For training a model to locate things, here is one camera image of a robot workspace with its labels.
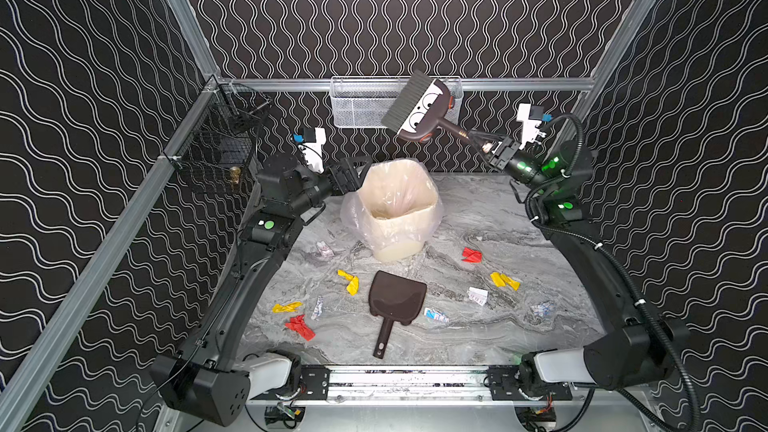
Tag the black wire wall basket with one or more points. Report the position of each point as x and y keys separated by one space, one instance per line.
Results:
x=226 y=135

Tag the yellow paper scrap centre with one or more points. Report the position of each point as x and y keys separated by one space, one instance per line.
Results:
x=352 y=282

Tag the yellow paper scrap right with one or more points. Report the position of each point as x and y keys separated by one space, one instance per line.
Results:
x=501 y=280

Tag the red paper scrap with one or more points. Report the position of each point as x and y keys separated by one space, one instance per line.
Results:
x=471 y=255
x=297 y=324

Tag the white printed paper scrap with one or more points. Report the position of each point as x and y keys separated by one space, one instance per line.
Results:
x=478 y=296

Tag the small brass bell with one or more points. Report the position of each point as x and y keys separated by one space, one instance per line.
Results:
x=235 y=175

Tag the pink white scrap near bin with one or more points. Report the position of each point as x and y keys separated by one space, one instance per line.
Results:
x=324 y=250

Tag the white wire wall basket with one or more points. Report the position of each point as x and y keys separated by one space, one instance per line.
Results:
x=361 y=102

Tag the clear plastic bin liner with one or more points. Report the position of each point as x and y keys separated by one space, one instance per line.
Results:
x=390 y=210

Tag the brown plastic dustpan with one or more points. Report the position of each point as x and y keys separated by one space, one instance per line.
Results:
x=395 y=299

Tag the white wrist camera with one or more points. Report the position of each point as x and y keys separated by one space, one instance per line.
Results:
x=531 y=117
x=310 y=142

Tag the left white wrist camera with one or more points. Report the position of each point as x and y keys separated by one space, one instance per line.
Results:
x=310 y=142

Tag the yellow paper scrap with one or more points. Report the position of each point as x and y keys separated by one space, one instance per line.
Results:
x=352 y=282
x=501 y=280
x=287 y=308

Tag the red paper scrap left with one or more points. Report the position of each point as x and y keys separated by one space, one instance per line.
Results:
x=297 y=324

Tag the cream trash bin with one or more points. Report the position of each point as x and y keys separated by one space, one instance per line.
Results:
x=396 y=210

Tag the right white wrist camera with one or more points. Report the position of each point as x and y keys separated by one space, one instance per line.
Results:
x=531 y=117

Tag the red paper scrap right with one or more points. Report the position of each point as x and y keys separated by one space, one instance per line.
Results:
x=471 y=255

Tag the yellow paper scrap left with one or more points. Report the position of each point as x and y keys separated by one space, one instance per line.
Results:
x=287 y=308

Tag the clear blue wrapper right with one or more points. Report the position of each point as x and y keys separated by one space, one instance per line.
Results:
x=543 y=310

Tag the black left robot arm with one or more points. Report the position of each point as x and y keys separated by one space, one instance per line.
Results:
x=288 y=189

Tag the brown cartoon-face hand broom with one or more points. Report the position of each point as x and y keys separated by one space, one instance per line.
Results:
x=421 y=108

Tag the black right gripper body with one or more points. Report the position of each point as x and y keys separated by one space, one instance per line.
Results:
x=502 y=154

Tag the blue white wrapper scrap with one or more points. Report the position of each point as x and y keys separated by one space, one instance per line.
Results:
x=435 y=315

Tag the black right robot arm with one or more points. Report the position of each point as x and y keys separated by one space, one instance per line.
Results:
x=638 y=345

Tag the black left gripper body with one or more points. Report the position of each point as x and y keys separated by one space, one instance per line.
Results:
x=343 y=177

